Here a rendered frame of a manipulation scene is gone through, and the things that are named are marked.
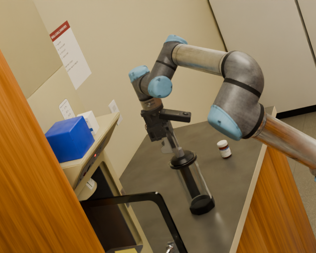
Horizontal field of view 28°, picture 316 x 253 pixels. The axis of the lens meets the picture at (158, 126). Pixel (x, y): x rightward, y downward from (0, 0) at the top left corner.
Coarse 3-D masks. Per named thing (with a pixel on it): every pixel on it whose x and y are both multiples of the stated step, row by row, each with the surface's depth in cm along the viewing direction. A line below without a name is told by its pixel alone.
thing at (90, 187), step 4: (92, 180) 206; (88, 184) 202; (92, 184) 204; (96, 184) 206; (84, 188) 200; (88, 188) 201; (92, 188) 202; (80, 192) 199; (84, 192) 200; (88, 192) 200; (92, 192) 201; (80, 196) 199; (84, 196) 199; (88, 196) 200; (80, 200) 199
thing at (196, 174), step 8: (192, 160) 231; (184, 168) 231; (192, 168) 232; (184, 176) 233; (192, 176) 233; (200, 176) 235; (184, 184) 235; (192, 184) 234; (200, 184) 235; (184, 192) 238; (192, 192) 235; (200, 192) 235; (208, 192) 238; (192, 200) 237; (200, 200) 236; (208, 200) 238
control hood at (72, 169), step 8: (104, 120) 199; (112, 120) 197; (104, 128) 193; (112, 128) 200; (96, 136) 190; (104, 136) 190; (96, 144) 185; (104, 144) 201; (88, 152) 181; (72, 160) 180; (80, 160) 177; (88, 160) 182; (64, 168) 178; (72, 168) 177; (80, 168) 176; (72, 176) 178; (72, 184) 180
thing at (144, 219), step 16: (96, 208) 181; (112, 208) 178; (128, 208) 176; (144, 208) 174; (160, 208) 172; (96, 224) 184; (112, 224) 182; (128, 224) 179; (144, 224) 177; (160, 224) 175; (112, 240) 185; (128, 240) 183; (144, 240) 180; (160, 240) 178; (176, 240) 175
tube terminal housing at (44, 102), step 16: (48, 80) 190; (64, 80) 198; (32, 96) 181; (48, 96) 188; (64, 96) 196; (48, 112) 186; (80, 112) 202; (48, 128) 185; (96, 160) 205; (112, 176) 212; (112, 192) 215
